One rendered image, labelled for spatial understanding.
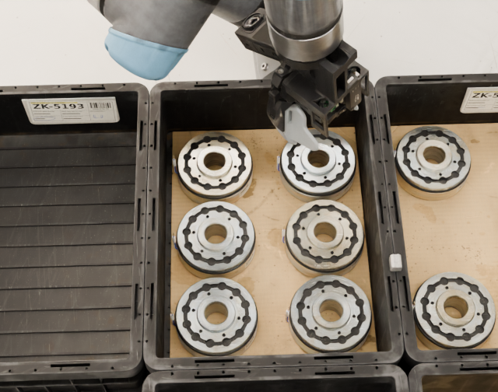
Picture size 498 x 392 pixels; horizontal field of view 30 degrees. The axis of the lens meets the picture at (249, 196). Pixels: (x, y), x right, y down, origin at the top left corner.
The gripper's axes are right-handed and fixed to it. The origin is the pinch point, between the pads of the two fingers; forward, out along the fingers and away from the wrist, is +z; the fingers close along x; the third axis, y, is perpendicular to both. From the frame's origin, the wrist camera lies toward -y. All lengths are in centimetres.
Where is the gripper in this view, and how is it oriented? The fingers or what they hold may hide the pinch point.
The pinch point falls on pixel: (306, 117)
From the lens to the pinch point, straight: 112.6
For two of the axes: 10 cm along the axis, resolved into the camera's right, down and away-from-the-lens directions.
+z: 1.3, 4.1, 9.0
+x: 6.9, -6.9, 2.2
